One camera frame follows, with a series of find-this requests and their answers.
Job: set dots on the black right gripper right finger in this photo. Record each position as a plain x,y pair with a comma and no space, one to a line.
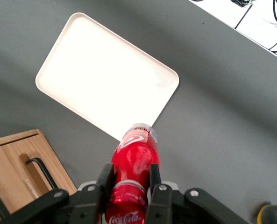
160,203

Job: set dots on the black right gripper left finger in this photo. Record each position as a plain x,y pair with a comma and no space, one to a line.
91,203

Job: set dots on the red coke bottle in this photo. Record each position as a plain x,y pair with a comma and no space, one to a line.
133,158

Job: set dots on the cream rectangular tray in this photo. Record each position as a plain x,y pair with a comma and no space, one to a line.
105,74

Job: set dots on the lower wooden drawer front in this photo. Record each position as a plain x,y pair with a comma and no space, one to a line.
48,155

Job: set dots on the wooden drawer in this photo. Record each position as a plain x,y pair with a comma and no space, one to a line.
48,155
2,175

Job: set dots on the wooden drawer cabinet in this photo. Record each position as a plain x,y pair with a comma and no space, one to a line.
12,158

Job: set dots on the upper wooden drawer front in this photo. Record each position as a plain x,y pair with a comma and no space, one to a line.
2,175

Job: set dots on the yellow lemon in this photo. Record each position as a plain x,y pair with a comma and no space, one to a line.
262,214

